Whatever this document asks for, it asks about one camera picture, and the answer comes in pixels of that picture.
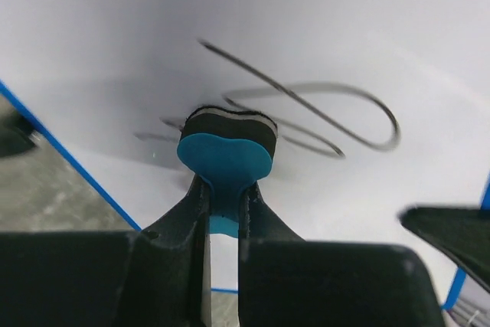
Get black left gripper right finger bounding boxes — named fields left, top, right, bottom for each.
left=238, top=185, right=444, bottom=326

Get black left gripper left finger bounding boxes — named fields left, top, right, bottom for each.
left=1, top=178, right=211, bottom=326

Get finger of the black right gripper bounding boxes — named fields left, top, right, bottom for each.
left=398, top=206, right=489, bottom=291

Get blue black whiteboard eraser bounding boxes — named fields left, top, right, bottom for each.
left=177, top=105, right=278, bottom=238

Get blue framed whiteboard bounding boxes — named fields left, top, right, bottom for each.
left=1, top=0, right=489, bottom=306

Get black whiteboard stand foot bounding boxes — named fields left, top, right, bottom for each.
left=0, top=107, right=38, bottom=159

